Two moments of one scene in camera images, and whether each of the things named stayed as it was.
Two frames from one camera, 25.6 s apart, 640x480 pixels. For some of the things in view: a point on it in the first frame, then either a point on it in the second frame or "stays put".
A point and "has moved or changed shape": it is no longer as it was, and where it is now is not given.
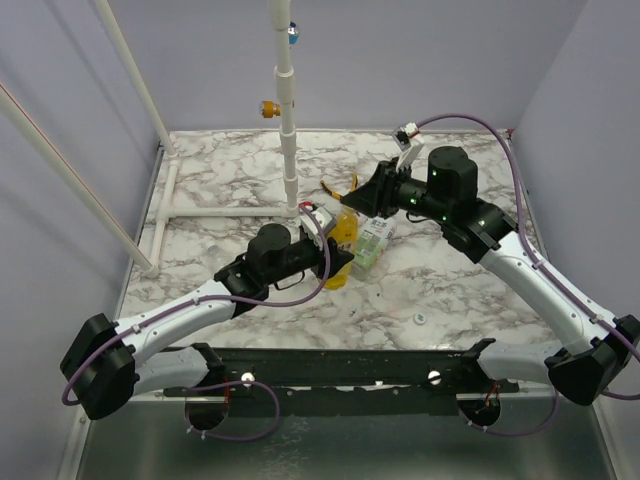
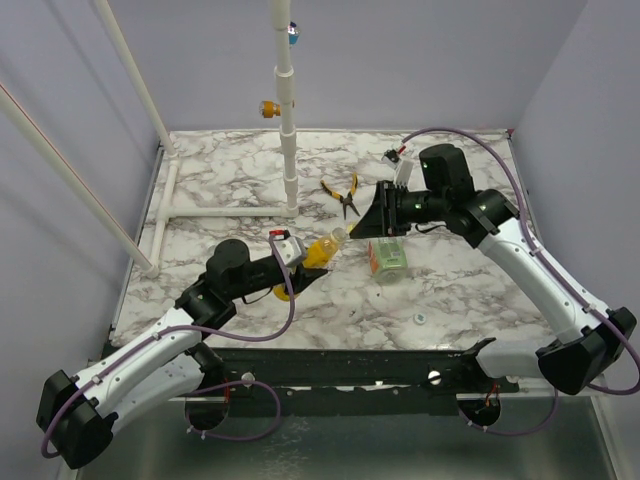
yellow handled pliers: [337, 195] stays put
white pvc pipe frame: [281, 11] stays put
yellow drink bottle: [345, 235] has moved or changed shape
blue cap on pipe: [293, 35] stays put
